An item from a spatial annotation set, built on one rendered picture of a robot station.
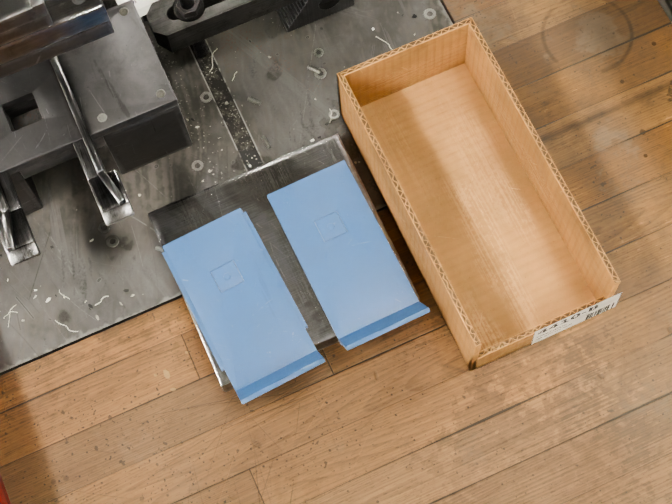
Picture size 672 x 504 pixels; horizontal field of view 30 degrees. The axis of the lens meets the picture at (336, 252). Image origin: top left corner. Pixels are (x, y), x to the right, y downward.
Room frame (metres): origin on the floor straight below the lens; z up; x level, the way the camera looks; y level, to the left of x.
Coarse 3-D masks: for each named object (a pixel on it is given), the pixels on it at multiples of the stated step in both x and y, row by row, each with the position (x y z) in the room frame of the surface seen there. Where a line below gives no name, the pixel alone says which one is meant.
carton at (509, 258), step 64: (384, 64) 0.49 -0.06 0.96; (448, 64) 0.51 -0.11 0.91; (384, 128) 0.46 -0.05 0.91; (448, 128) 0.45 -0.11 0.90; (512, 128) 0.43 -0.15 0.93; (384, 192) 0.40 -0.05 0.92; (448, 192) 0.40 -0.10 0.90; (512, 192) 0.39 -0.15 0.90; (448, 256) 0.34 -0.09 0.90; (512, 256) 0.33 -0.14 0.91; (576, 256) 0.32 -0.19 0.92; (448, 320) 0.28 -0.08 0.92; (512, 320) 0.28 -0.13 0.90; (576, 320) 0.27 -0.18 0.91
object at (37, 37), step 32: (0, 0) 0.45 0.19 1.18; (32, 0) 0.45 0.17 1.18; (64, 0) 0.47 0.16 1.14; (96, 0) 0.47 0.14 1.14; (0, 32) 0.43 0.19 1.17; (32, 32) 0.44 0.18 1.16; (64, 32) 0.45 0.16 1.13; (96, 32) 0.46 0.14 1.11; (0, 64) 0.44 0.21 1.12; (32, 64) 0.45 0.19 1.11
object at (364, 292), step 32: (288, 192) 0.41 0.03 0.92; (320, 192) 0.40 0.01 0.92; (352, 192) 0.40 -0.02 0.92; (288, 224) 0.38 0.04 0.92; (352, 224) 0.37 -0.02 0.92; (320, 256) 0.35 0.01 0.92; (352, 256) 0.34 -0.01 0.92; (384, 256) 0.34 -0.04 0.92; (320, 288) 0.32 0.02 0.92; (352, 288) 0.32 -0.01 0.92; (384, 288) 0.31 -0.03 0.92; (352, 320) 0.29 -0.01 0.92; (384, 320) 0.29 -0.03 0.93
